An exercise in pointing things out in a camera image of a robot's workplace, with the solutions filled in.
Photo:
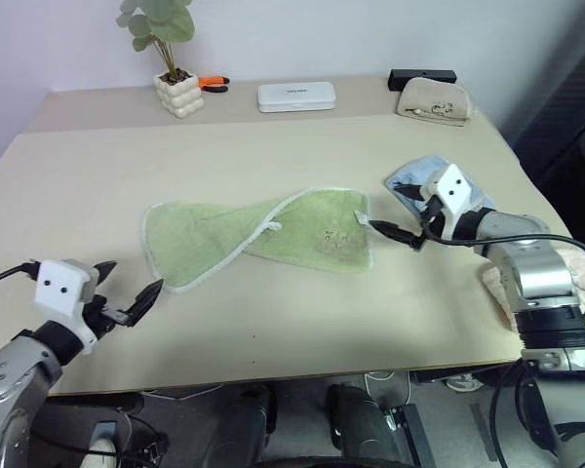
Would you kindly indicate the white shoe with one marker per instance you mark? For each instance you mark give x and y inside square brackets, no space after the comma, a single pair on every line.
[464,382]

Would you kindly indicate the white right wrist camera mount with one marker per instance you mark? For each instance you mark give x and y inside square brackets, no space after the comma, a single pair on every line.
[452,187]

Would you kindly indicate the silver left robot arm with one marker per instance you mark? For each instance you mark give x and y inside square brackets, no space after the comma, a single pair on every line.
[10,375]

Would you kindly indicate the green plant in white pot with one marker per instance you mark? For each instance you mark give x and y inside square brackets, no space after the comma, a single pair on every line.
[175,88]

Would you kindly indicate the pale patterned cloth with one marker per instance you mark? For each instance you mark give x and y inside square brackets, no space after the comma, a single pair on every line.
[582,265]

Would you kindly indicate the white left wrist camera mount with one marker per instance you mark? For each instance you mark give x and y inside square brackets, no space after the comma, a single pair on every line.
[61,285]

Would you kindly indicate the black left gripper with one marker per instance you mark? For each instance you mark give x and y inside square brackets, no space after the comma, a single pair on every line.
[100,317]

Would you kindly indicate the green towel with white trim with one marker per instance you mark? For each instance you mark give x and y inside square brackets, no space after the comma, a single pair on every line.
[302,229]

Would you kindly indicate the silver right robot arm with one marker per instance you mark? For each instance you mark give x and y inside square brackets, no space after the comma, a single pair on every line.
[536,273]

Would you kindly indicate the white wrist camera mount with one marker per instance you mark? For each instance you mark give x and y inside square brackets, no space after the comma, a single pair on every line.
[61,285]
[452,187]

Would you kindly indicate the blue cloth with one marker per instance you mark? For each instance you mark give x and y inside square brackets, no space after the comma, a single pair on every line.
[419,170]

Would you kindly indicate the black rectangular bar box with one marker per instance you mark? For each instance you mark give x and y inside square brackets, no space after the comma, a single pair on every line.
[421,77]

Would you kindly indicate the black metal frame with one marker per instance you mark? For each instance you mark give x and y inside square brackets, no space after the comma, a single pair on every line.
[409,431]

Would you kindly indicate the beige fabric pouch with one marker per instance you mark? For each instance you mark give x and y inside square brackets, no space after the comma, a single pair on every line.
[434,102]

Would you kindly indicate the white rectangular plastic case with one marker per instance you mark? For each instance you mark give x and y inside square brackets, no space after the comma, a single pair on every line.
[296,96]

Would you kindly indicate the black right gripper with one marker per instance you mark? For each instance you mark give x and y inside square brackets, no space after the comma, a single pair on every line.
[433,226]

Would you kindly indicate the dark rounded shape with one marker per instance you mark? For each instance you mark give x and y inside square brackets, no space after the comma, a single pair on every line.
[246,429]
[358,424]

